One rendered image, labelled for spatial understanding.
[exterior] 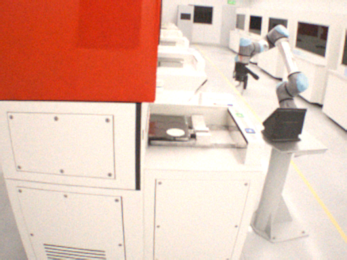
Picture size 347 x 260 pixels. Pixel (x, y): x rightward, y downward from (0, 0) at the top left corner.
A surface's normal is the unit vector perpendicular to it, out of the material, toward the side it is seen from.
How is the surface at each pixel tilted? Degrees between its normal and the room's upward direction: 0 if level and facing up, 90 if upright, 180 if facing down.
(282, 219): 90
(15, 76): 90
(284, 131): 90
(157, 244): 90
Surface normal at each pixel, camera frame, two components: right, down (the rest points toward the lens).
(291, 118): 0.18, 0.39
